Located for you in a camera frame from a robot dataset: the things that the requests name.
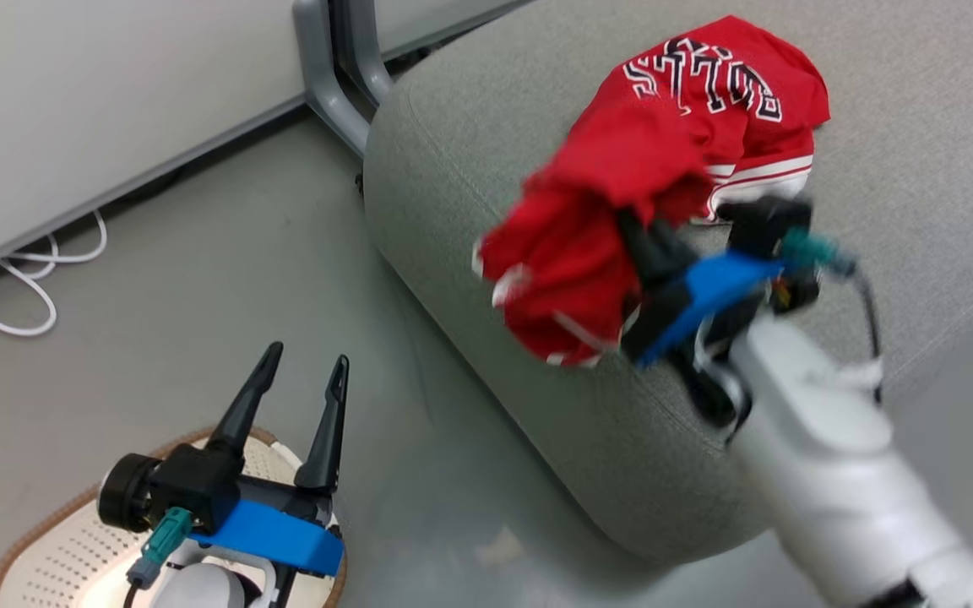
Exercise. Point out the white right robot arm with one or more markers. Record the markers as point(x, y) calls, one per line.
point(833, 473)

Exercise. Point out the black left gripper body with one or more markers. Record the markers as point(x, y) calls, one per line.
point(292, 500)

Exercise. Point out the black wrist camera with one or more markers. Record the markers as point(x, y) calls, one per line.
point(765, 224)
point(191, 485)

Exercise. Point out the teal camera connector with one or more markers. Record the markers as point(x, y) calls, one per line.
point(816, 252)
point(164, 536)

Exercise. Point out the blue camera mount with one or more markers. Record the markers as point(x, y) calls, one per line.
point(275, 536)
point(714, 291)

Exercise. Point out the teal right camera connector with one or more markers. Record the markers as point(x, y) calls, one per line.
point(816, 252)

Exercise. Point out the white partition panel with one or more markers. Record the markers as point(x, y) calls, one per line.
point(115, 101)

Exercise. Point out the grey fabric sofa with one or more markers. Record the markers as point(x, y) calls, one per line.
point(537, 127)

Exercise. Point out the grey metal partition foot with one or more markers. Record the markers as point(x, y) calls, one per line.
point(330, 84)

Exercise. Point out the teal left camera connector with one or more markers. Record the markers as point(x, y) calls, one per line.
point(164, 536)

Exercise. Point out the red basketball jersey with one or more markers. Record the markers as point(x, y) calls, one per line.
point(664, 143)

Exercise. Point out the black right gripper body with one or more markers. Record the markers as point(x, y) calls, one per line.
point(719, 371)

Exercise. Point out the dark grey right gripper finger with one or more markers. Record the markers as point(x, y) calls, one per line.
point(660, 249)
point(645, 325)

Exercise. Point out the white perforated laundry basket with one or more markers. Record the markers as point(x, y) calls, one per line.
point(56, 557)

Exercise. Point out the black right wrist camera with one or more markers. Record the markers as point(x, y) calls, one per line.
point(765, 224)

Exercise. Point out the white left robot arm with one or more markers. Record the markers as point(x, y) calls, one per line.
point(208, 591)

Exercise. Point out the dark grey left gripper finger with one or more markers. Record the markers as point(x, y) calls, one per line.
point(328, 439)
point(246, 414)

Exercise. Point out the blue right camera mount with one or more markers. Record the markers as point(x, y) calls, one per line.
point(714, 291)

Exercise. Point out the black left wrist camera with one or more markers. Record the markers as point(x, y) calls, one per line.
point(191, 485)

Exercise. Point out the blue left camera mount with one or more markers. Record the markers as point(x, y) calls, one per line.
point(275, 536)

